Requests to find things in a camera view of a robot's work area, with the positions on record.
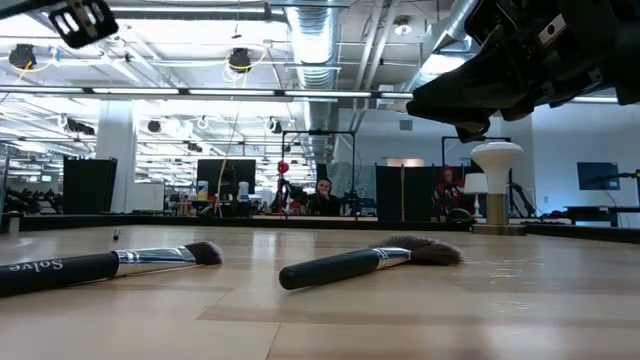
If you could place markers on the black aluminium table frame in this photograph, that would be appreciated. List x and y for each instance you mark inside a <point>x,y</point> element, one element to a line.
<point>150,221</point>

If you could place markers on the wall mounted screen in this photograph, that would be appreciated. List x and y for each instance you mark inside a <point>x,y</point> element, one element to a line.
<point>597,176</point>

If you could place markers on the thin black makeup brush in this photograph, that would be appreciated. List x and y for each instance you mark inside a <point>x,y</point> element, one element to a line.
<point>116,234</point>

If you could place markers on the thin black rig frame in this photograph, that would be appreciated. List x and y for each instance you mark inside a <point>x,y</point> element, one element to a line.
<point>450,138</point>
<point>320,132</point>

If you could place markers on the black brush with Solve print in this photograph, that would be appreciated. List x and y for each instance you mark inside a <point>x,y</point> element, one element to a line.
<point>60,272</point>

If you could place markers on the white mushroom lamp brass base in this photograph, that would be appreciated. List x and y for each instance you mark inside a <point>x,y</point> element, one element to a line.
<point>496,160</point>

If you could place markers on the black room partition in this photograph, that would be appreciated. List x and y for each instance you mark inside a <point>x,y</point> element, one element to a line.
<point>90,185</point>
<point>415,192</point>

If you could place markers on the person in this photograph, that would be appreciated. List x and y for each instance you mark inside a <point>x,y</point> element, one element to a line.
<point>325,202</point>
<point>447,195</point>

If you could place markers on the white wipes canister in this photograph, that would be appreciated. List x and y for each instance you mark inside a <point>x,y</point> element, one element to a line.
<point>202,191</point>
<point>243,191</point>

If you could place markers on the black fan makeup brush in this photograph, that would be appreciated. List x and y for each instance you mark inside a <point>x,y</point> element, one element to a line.
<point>325,270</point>

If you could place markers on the background black robot arm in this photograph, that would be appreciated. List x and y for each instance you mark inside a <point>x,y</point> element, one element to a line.
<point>522,195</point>

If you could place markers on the black background equipment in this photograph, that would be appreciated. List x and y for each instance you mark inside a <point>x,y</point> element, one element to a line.
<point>40,197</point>

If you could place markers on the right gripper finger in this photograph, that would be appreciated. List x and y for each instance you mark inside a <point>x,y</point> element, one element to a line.
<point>465,100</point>
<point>520,107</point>

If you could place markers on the red ball on stand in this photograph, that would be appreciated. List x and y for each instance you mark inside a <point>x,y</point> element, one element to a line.
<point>283,167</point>

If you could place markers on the black low bench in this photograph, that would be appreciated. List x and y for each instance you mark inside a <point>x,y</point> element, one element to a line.
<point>600,210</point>

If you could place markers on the small white shade lamp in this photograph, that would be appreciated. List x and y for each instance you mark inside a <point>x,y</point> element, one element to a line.
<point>475,182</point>

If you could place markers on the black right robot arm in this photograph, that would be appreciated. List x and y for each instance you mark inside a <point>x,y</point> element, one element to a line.
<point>630,50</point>

